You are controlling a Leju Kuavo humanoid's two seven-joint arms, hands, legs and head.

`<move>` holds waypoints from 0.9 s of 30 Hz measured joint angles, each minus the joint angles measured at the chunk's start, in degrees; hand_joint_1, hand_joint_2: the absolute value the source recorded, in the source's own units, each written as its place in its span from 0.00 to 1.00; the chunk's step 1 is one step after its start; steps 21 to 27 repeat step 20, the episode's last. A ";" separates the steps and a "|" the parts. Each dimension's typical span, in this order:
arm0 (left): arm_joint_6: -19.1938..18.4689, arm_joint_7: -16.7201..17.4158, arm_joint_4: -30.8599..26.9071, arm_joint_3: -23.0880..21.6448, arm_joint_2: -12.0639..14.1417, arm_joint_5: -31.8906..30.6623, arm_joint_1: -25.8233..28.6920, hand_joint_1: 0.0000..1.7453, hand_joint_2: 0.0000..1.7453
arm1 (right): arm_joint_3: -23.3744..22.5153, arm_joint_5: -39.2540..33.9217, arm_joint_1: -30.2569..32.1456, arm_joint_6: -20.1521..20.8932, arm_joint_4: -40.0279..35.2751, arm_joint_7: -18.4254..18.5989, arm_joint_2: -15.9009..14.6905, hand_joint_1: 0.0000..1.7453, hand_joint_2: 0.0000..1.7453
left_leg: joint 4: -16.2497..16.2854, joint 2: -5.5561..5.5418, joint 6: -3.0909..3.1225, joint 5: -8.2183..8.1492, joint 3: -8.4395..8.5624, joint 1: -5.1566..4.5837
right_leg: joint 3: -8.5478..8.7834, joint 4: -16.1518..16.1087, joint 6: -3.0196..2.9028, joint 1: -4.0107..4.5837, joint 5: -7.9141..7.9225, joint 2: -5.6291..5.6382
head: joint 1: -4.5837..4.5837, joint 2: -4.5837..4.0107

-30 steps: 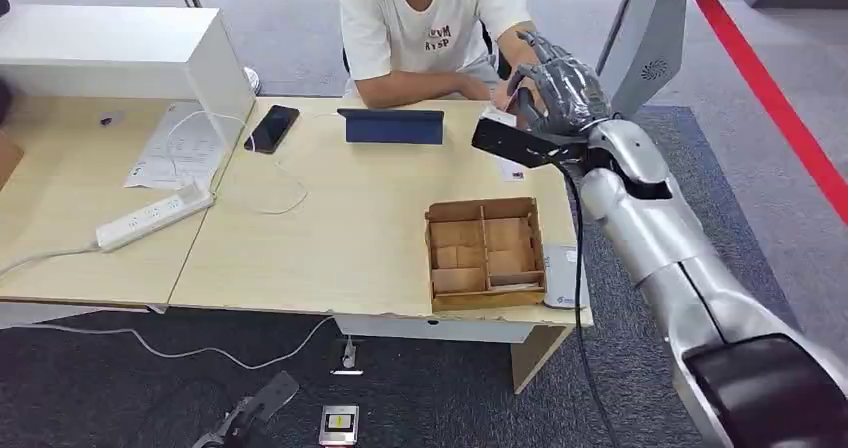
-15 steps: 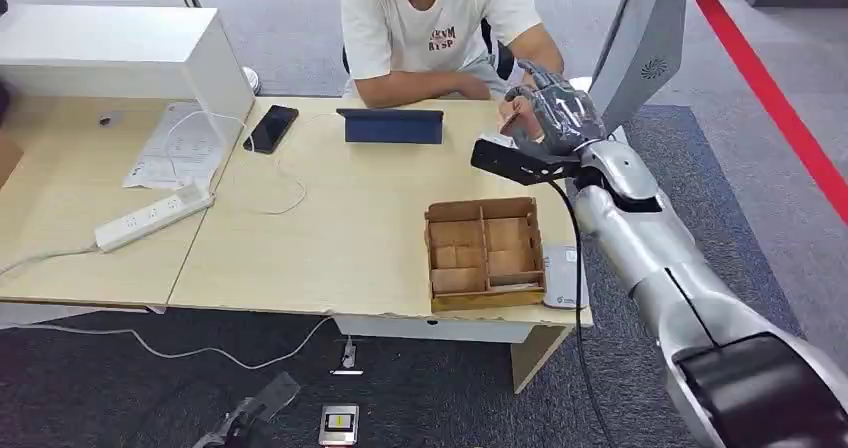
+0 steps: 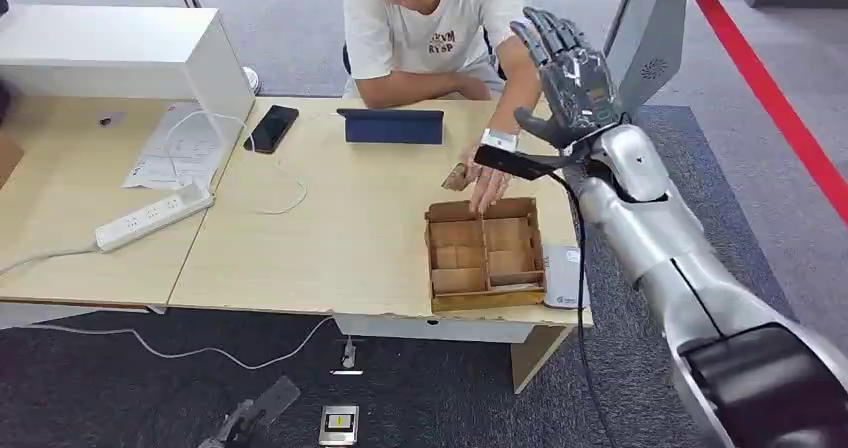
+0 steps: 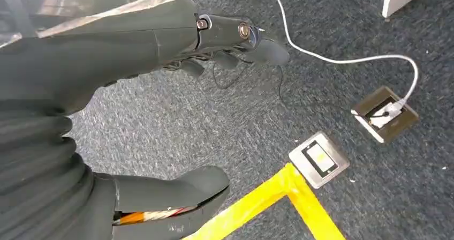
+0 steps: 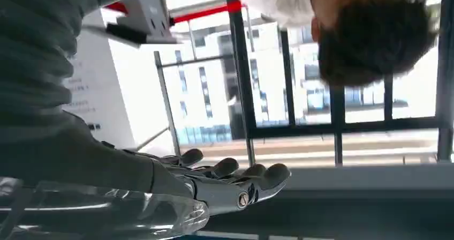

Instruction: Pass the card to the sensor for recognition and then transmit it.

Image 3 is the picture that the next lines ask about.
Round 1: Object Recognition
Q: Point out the white desk partition box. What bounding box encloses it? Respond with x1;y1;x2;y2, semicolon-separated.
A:
0;4;257;165

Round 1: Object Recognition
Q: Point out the tablet in blue case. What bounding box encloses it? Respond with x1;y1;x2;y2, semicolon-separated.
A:
336;107;446;146

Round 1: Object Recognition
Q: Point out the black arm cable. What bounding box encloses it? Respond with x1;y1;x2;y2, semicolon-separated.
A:
548;166;619;448

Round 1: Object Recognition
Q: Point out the steel floor socket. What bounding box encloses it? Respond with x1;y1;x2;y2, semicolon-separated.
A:
318;405;360;448

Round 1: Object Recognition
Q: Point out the grey monitor stand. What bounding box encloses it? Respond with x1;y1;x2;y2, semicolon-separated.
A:
604;0;717;120

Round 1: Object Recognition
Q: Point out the black wrist bar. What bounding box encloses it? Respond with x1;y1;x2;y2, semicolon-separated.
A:
473;144;586;183

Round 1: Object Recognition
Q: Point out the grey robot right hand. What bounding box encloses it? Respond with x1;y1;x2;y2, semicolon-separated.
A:
510;6;625;151

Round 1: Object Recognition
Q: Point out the white floor plug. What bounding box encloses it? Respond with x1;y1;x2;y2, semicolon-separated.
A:
329;337;364;377

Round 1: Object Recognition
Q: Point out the wooden desk leg panel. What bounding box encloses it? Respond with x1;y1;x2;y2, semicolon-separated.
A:
510;325;571;395

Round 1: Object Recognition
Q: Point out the thin white cable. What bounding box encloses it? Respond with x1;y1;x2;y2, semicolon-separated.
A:
164;110;310;216

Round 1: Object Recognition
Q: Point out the wooden compartment box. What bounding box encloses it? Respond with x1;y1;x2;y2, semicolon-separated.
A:
424;197;547;314

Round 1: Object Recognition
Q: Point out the white power strip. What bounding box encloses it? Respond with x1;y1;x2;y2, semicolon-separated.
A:
94;189;215;254

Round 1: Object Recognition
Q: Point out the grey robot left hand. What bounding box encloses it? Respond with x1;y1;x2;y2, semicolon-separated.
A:
197;375;301;448

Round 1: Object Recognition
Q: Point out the white power strip cord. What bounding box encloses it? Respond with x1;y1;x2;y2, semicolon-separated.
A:
0;246;99;277

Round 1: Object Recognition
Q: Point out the person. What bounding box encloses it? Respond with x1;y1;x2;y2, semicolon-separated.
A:
341;0;551;216

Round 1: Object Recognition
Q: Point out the brown cardboard piece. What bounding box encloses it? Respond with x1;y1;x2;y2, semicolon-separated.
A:
0;130;25;191

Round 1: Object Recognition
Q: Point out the person's right hand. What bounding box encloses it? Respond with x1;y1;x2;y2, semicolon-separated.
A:
458;75;494;102

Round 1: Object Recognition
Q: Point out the white floor cable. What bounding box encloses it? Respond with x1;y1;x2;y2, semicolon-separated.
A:
26;317;336;372

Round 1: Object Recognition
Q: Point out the flat white card reader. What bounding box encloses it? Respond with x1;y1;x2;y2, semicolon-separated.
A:
541;244;591;310

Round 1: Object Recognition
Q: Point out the white wristband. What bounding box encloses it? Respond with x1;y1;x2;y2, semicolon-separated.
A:
480;128;519;155

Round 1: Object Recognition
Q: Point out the black smartphone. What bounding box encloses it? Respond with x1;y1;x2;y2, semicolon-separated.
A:
243;105;301;155

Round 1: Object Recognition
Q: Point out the person's left hand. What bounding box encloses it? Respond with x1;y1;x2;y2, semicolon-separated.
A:
465;143;515;216

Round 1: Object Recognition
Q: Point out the printed paper sheet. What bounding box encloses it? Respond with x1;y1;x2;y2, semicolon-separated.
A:
122;102;231;191

